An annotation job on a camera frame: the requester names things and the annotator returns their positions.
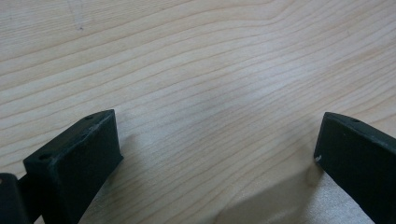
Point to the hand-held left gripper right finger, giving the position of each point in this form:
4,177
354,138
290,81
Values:
358,158

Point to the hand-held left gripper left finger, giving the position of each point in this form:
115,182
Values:
74,168

